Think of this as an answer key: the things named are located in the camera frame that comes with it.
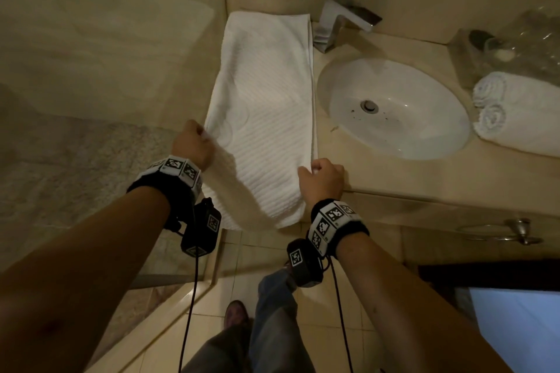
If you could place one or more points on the person's left forearm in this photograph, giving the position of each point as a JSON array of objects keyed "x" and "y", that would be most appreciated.
[{"x": 78, "y": 272}]

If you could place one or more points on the white sink basin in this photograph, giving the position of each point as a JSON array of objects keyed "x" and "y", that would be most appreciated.
[{"x": 415, "y": 123}]

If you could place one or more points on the small dark soap dish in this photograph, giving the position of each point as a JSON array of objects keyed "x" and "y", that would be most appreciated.
[{"x": 479, "y": 38}]

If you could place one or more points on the person's brown shoe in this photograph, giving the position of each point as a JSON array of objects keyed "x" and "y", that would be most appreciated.
[{"x": 236, "y": 313}]

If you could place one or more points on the small white towel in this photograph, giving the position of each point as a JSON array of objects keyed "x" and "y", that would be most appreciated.
[{"x": 525, "y": 130}]

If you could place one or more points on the white waffle towel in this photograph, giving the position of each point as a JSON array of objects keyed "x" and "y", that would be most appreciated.
[{"x": 525, "y": 88}]

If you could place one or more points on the marker wrist band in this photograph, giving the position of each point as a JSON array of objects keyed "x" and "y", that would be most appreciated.
[
  {"x": 170, "y": 176},
  {"x": 337, "y": 224}
]

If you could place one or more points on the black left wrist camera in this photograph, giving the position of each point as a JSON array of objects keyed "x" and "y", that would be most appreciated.
[{"x": 201, "y": 228}]

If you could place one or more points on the left marker wrist band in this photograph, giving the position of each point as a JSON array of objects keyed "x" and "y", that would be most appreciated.
[{"x": 170, "y": 176}]

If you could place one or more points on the right marker wrist band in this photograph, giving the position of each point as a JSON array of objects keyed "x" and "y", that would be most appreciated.
[{"x": 337, "y": 224}]

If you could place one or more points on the chrome faucet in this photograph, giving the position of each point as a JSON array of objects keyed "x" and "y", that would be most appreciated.
[{"x": 337, "y": 14}]

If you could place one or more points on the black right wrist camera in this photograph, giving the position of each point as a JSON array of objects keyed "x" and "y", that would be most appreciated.
[{"x": 304, "y": 263}]

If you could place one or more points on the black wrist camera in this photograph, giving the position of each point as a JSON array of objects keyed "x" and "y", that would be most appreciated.
[
  {"x": 304, "y": 263},
  {"x": 201, "y": 228}
]

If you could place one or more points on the clear glass tray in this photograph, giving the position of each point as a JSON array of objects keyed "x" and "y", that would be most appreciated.
[{"x": 463, "y": 62}]

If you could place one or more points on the person's grey trousers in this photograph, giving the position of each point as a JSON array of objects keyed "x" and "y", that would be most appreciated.
[{"x": 275, "y": 333}]

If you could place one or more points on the person's right forearm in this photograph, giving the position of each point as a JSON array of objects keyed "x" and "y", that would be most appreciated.
[{"x": 407, "y": 311}]

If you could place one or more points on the person's right hand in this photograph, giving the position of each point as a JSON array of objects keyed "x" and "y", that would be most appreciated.
[{"x": 323, "y": 180}]

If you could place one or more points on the chrome sink drain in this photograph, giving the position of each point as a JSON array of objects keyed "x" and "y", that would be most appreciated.
[{"x": 369, "y": 106}]

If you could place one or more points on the pale blue panel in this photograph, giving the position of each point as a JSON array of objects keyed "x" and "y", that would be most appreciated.
[{"x": 520, "y": 333}]

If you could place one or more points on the person's left hand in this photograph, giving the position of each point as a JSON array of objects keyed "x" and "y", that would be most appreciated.
[{"x": 194, "y": 145}]

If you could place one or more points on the large white towel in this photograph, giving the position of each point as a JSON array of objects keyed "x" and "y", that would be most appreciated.
[{"x": 262, "y": 101}]

